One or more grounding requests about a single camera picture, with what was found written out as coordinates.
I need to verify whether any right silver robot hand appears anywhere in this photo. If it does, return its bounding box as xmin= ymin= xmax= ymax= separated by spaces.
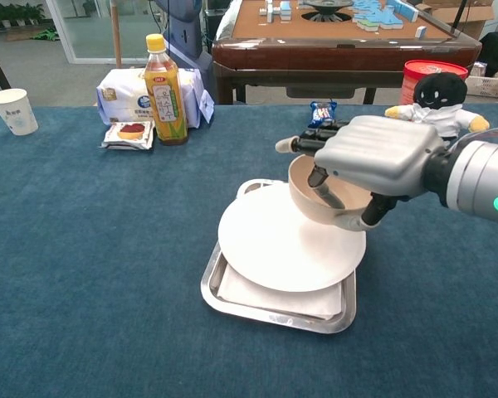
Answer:
xmin=274 ymin=115 xmax=446 ymax=232

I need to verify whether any beige plastic bowl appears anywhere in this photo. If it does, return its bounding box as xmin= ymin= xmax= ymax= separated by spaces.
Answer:
xmin=287 ymin=153 xmax=379 ymax=226

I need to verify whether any blue white robot base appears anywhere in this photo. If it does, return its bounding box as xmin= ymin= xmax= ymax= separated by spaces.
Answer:
xmin=154 ymin=0 xmax=213 ymax=103

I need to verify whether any blue cookie snack packet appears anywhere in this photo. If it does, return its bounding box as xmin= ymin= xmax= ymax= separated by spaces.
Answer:
xmin=307 ymin=100 xmax=339 ymax=129

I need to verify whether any black plush toy white coat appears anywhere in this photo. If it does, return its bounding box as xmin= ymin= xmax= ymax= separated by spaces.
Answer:
xmin=383 ymin=72 xmax=491 ymax=144

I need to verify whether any red cylindrical canister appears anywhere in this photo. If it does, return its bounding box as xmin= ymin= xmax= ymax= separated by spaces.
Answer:
xmin=398 ymin=59 xmax=469 ymax=107

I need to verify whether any brown mahjong table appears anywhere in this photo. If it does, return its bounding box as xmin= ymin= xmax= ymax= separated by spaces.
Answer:
xmin=211 ymin=0 xmax=482 ymax=105

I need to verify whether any white plastic basket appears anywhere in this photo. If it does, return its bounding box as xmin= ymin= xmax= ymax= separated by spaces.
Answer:
xmin=464 ymin=61 xmax=498 ymax=100

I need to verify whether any mahjong tile pile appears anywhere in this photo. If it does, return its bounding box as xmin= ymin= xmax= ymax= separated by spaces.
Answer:
xmin=352 ymin=0 xmax=420 ymax=33

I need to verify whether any white round plate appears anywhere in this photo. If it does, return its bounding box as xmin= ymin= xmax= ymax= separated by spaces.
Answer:
xmin=217 ymin=182 xmax=367 ymax=294

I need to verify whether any cardboard box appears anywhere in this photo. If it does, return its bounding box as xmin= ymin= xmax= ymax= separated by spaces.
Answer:
xmin=414 ymin=0 xmax=498 ymax=41

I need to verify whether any white folded napkin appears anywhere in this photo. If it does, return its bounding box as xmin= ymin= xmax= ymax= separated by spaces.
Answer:
xmin=217 ymin=265 xmax=344 ymax=321

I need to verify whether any stainless steel tray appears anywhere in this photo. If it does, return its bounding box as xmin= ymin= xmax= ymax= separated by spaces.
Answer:
xmin=200 ymin=178 xmax=358 ymax=335

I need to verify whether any yellow-capped tea bottle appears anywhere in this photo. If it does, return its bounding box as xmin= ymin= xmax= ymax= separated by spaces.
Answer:
xmin=143 ymin=33 xmax=190 ymax=147

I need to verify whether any small pastry snack packet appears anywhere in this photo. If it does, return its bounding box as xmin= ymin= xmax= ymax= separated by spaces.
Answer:
xmin=100 ymin=120 xmax=156 ymax=151

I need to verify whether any white tissue pack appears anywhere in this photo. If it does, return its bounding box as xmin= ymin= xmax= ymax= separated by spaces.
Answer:
xmin=96 ymin=67 xmax=215 ymax=129

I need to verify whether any wooden pole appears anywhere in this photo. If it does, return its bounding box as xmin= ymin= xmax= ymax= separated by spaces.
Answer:
xmin=110 ymin=0 xmax=123 ymax=70

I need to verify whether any blue carpet table cover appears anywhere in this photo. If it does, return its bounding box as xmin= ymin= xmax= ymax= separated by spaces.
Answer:
xmin=0 ymin=103 xmax=498 ymax=398

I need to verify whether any white paper cup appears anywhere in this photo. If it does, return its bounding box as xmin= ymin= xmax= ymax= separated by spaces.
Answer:
xmin=0 ymin=88 xmax=40 ymax=137

